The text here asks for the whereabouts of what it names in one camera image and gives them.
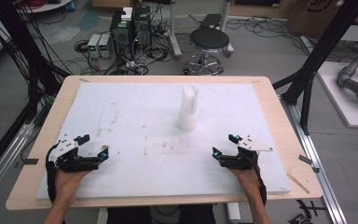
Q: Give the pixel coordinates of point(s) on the person's right hand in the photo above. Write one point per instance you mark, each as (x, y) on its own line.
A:
(245, 180)

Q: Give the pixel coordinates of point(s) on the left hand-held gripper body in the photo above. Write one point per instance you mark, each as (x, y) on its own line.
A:
(70, 161)

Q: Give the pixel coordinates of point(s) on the black flat device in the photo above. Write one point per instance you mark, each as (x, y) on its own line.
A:
(211, 20)

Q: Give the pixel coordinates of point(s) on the grey metal desk leg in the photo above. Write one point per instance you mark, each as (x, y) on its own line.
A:
(174, 31)
(227, 28)

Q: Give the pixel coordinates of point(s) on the black computer tower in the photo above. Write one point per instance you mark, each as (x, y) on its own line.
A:
(142, 26)
(121, 37)

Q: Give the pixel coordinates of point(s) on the white foam mat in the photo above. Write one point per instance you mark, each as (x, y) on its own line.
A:
(155, 168)

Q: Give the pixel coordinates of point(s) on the white plastic bottle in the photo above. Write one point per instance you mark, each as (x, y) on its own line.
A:
(188, 109)

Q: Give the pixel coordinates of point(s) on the person's dark trousers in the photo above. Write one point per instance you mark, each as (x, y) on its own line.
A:
(127, 216)

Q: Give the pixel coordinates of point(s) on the black metal frame post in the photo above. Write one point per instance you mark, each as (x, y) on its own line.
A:
(317, 59)

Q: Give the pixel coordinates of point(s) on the person's left hand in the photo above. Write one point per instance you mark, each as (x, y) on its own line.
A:
(66, 183)

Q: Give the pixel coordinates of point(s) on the small white box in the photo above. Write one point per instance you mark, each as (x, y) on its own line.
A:
(126, 14)

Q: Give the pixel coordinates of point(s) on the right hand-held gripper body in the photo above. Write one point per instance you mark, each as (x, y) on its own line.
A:
(245, 157)

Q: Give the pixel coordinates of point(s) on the cardboard box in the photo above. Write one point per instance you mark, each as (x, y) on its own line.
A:
(304, 17)

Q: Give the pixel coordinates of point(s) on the black tape piece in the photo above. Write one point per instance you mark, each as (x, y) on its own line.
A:
(31, 161)
(305, 160)

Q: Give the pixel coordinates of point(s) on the black round stool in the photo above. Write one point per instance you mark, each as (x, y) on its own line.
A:
(209, 39)

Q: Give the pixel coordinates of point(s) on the light wooden table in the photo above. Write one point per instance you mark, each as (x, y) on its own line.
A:
(292, 146)

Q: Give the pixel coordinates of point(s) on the thin wooden stick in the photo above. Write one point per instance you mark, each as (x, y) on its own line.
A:
(298, 183)

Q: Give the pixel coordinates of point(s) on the white platform board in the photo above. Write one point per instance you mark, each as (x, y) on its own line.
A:
(345, 105)

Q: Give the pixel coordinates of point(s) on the aluminium rail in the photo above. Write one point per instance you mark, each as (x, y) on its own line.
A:
(315, 158)
(4, 158)

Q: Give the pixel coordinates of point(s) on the grey bench power supply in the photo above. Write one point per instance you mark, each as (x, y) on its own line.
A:
(104, 46)
(93, 45)

